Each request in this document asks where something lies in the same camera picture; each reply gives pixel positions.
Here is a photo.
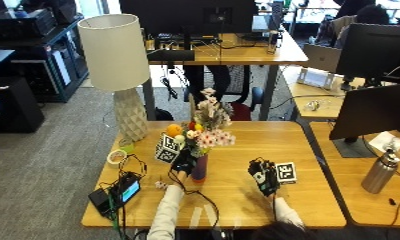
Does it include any person's right hand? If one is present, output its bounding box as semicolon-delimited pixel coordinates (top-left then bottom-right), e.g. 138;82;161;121
246;157;281;198

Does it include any person's left hand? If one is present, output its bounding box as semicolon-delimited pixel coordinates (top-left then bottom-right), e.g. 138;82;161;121
169;151;197;176

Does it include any purple vase with orange base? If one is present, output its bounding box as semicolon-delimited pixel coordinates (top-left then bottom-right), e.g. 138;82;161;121
189;153;209;184

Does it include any white marker cube left glove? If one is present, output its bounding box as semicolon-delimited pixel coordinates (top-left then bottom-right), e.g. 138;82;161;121
153;133;184;165

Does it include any white marker cube glove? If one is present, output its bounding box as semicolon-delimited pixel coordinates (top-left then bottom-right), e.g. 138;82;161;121
153;133;184;165
274;161;298;185

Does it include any white marker cube right glove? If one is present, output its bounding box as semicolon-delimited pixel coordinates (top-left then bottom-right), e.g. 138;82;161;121
274;161;298;185

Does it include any bouquet of mixed flowers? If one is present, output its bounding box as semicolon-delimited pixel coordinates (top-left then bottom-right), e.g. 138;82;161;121
164;87;237;158

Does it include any small green object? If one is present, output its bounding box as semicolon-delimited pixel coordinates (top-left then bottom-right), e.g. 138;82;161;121
118;142;136;155

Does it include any roll of white tape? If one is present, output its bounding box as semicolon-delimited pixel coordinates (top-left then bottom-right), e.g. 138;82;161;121
106;149;129;165

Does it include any black device with lit screen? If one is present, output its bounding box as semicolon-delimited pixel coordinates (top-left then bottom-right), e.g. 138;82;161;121
109;172;142;205

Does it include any black office chair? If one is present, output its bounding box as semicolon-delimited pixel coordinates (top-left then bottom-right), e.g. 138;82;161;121
202;64;265;122

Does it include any wooden desk with bottle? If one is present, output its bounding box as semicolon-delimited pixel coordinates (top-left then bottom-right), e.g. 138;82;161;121
309;121;400;230

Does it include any black box device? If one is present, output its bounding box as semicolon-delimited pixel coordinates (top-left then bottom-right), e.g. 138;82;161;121
86;187;116;217

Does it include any wooden side desk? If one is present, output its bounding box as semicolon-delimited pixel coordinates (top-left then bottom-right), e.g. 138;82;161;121
280;64;366;122

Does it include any steel water bottle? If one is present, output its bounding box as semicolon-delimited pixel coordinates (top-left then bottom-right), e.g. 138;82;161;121
359;148;400;195

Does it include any white framed tablet stand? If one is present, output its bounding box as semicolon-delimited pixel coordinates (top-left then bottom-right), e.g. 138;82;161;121
295;67;337;91

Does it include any white paper sheet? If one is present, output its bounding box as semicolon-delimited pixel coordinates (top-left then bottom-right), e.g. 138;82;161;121
367;130;400;155

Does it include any black monitor on square stand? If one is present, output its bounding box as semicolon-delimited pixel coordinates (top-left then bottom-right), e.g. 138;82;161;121
327;82;400;159

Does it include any wooden desk with grey legs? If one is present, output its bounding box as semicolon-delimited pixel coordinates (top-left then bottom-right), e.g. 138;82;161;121
141;30;309;122

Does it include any grey laptop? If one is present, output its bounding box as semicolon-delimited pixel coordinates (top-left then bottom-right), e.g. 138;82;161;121
301;43;343;74

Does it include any white table lamp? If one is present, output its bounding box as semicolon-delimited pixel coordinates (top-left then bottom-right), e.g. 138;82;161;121
76;13;152;143

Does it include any large black monitor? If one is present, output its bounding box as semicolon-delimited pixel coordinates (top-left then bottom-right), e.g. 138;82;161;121
334;22;400;92

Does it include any black computer tower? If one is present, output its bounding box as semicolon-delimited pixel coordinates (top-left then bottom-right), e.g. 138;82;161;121
0;76;47;134

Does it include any wide black monitor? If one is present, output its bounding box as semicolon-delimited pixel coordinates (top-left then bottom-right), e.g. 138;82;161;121
117;0;260;51

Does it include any black shelf unit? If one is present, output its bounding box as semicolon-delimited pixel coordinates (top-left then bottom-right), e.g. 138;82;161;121
0;7;89;104

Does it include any black glove cable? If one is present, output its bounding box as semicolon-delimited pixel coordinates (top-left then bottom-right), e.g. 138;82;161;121
166;169;221;232

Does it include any coiled white cable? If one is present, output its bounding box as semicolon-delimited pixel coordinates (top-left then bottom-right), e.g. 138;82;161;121
302;99;321;112

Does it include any bundle of black cables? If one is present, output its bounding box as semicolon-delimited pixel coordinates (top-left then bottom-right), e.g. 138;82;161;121
102;153;148;240

